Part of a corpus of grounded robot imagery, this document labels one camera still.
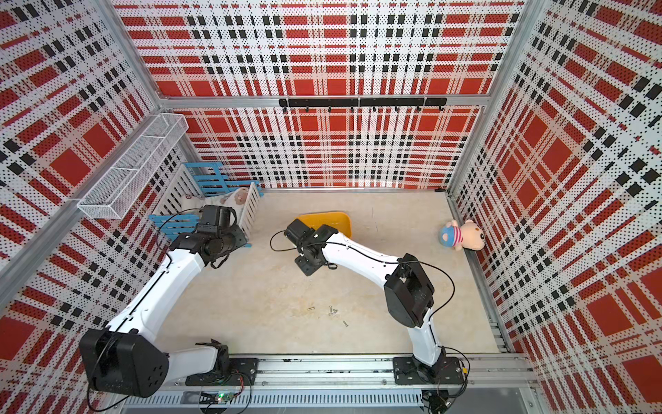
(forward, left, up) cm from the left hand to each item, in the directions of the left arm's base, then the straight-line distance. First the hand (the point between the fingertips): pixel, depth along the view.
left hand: (242, 237), depth 83 cm
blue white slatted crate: (+35, +32, -9) cm, 48 cm away
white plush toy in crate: (+27, +13, -10) cm, 31 cm away
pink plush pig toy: (+8, -81, -12) cm, 82 cm away
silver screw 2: (-16, -29, -18) cm, 38 cm away
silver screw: (-17, -23, -18) cm, 33 cm away
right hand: (-4, -25, -6) cm, 26 cm away
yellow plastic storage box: (+20, -31, -17) cm, 41 cm away
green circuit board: (-42, 0, -16) cm, 45 cm away
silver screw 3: (-22, -34, -18) cm, 44 cm away
